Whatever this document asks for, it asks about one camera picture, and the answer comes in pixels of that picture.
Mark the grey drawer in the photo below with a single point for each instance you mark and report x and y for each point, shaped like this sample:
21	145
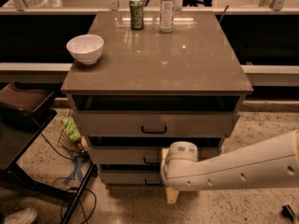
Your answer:
129	178
155	124
126	155

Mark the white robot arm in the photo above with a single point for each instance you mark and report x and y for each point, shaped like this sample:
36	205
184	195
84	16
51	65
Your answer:
273	163

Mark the grey drawer cabinet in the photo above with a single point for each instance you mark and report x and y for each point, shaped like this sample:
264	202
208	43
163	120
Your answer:
192	69

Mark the blue tape cross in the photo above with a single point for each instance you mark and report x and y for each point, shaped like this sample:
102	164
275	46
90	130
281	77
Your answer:
76	174

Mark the green plush toy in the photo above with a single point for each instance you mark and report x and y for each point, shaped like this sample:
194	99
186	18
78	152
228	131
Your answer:
71	129

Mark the black object on floor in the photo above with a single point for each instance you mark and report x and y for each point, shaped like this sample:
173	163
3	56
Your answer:
288	213

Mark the white ceramic bowl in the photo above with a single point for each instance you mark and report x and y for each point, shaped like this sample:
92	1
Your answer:
86	49

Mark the clear plastic water bottle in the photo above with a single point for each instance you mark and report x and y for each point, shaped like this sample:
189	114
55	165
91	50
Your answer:
167	8

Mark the white shoe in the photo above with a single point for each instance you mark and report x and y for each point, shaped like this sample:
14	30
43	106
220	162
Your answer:
25	216

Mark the black cart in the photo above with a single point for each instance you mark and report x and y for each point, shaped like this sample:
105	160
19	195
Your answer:
24	116

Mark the green soda can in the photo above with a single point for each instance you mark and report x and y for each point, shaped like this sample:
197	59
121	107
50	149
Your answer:
136	11

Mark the wire basket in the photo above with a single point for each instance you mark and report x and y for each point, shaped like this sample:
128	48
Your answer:
76	149

